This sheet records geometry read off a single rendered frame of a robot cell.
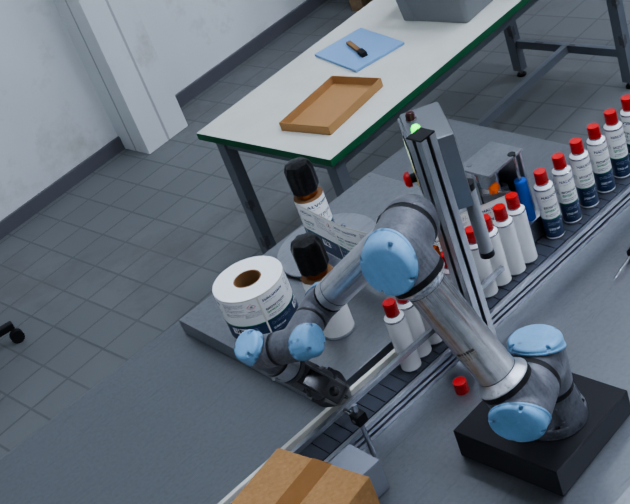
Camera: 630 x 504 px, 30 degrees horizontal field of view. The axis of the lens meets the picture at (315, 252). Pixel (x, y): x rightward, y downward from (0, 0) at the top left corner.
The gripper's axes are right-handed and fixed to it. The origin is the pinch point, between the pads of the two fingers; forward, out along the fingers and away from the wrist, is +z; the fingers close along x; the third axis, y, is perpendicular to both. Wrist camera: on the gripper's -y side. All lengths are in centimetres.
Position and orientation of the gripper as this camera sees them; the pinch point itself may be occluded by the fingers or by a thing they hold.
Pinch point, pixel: (349, 398)
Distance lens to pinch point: 274.8
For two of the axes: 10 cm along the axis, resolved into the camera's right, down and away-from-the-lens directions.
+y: -6.3, -2.4, 7.4
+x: -4.6, 8.8, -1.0
